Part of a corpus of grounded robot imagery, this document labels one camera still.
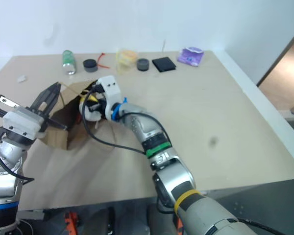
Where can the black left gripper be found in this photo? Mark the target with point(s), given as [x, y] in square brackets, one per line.
[42, 115]

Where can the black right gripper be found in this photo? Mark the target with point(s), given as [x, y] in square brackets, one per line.
[99, 98]

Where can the white and yellow plush toy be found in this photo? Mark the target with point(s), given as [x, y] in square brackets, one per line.
[91, 114]

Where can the cardboard box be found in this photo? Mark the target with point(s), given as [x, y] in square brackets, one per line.
[63, 137]

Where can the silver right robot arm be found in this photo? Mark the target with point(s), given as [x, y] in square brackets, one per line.
[171, 176]

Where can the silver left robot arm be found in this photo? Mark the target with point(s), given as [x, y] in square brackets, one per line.
[5, 156]

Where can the blue wrist clip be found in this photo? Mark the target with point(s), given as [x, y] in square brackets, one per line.
[118, 107]

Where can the black round puck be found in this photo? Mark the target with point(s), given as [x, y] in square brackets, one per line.
[90, 65]

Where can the small white scrap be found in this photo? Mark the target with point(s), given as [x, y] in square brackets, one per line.
[22, 78]

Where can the red zip tie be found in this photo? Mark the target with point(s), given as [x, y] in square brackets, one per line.
[101, 61]

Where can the green metal can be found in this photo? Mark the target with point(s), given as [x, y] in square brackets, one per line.
[69, 62]

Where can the clear container with yellow rings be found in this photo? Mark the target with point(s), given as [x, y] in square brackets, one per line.
[125, 60]

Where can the gray round puck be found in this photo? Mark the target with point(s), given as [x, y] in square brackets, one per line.
[143, 64]

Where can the black square wallet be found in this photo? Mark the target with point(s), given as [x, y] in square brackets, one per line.
[164, 64]

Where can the purple tissue packet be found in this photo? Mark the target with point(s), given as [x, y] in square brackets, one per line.
[190, 56]

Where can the orange and black tool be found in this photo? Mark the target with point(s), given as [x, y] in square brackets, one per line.
[71, 222]

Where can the yellow rubber band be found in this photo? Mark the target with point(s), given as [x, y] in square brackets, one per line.
[185, 197]

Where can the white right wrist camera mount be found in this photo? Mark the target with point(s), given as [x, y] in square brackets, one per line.
[111, 94]

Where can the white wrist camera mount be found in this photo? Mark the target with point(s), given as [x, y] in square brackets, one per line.
[22, 121]
[111, 94]

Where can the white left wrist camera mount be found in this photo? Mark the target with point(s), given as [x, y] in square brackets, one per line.
[22, 121]

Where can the silver metal bracket strip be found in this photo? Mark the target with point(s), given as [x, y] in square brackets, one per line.
[6, 101]

